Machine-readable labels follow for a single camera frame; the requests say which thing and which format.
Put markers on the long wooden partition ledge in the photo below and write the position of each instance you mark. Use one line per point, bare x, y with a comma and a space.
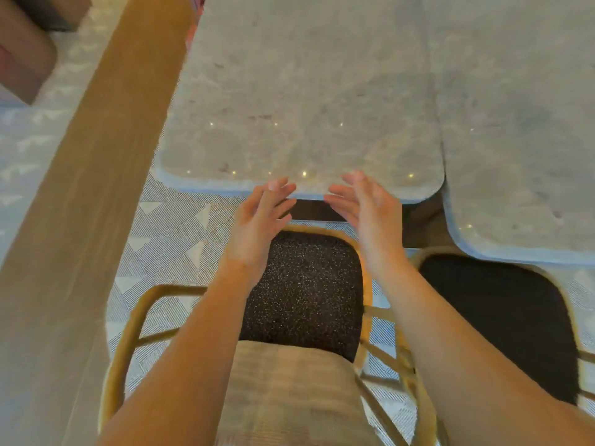
93, 181

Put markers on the person's left forearm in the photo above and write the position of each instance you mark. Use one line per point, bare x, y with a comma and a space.
186, 366

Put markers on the brown upholstered seat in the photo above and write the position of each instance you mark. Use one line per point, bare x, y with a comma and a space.
21, 55

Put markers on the person's right middle finger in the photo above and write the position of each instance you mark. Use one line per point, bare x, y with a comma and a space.
343, 191

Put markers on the person's left middle finger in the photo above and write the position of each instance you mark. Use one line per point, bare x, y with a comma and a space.
283, 195

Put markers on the dark grey upholstered seat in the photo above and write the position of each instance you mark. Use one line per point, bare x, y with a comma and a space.
55, 11

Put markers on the person's right little finger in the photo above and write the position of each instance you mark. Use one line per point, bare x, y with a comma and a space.
346, 217

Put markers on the person's left little finger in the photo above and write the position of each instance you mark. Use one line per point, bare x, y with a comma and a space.
283, 221

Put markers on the red object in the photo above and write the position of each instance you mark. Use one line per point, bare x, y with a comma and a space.
194, 23

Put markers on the person's right forearm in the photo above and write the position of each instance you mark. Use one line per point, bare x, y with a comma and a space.
465, 366

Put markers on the wooden chair speckled dark seat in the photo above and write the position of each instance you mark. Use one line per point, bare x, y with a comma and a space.
307, 292

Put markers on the person's right hand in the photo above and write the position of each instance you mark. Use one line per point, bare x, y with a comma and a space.
381, 227

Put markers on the person's left hand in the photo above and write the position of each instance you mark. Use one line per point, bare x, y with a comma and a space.
248, 236

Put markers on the wooden chair plain black seat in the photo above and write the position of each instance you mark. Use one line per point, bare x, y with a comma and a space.
511, 311

